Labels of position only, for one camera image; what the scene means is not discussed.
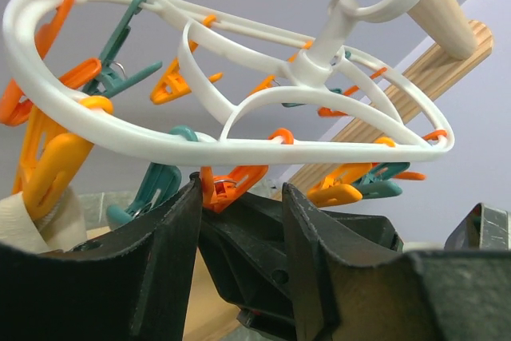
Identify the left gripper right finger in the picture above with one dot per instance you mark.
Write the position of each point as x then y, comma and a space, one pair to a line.
345, 287

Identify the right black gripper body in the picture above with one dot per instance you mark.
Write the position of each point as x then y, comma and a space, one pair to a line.
269, 258

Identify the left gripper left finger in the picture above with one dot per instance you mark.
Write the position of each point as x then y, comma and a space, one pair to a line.
132, 283

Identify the taupe underwear beige waistband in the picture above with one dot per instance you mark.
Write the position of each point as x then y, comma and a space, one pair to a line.
62, 229

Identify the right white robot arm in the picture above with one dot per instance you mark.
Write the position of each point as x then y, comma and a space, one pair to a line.
479, 227

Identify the teal clip front left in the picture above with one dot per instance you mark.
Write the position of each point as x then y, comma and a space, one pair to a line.
159, 184

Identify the teal clip front right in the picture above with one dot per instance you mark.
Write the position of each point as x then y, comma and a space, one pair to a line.
377, 182

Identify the white plastic clip hanger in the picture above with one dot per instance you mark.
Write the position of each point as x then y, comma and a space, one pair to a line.
391, 103

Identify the wooden hanging rack frame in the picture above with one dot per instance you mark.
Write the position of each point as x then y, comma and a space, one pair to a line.
460, 46

